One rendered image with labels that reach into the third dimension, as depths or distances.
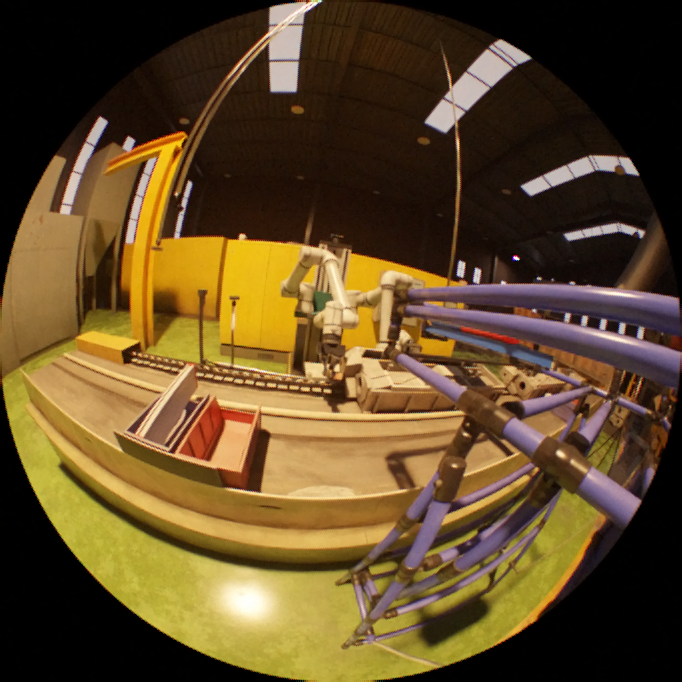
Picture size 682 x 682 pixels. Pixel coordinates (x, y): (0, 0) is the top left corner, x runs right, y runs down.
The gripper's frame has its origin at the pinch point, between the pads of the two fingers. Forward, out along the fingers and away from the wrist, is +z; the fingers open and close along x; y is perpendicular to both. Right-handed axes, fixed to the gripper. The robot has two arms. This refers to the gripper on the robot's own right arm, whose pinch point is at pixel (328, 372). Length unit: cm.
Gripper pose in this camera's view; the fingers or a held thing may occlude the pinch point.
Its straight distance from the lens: 96.1
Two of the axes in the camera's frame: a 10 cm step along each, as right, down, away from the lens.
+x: 9.7, 1.1, 1.9
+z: -0.8, 9.8, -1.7
